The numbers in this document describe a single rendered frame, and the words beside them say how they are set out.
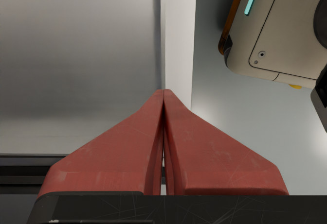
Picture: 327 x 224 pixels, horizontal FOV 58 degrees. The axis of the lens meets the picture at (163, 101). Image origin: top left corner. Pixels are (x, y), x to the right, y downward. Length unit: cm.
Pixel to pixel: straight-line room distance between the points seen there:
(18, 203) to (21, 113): 20
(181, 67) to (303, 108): 131
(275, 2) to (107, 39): 73
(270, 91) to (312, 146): 47
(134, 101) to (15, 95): 15
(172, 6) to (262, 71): 80
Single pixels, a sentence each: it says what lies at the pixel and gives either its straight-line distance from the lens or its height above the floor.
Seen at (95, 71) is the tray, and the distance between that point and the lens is 35.
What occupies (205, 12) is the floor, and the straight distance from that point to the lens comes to 125.
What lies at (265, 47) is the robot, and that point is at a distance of 105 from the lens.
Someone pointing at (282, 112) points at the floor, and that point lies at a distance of 160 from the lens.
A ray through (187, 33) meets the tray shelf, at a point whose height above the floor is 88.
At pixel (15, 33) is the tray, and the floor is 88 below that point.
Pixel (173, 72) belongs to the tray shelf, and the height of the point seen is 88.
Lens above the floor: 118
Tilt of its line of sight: 54 degrees down
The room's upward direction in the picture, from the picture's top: 178 degrees counter-clockwise
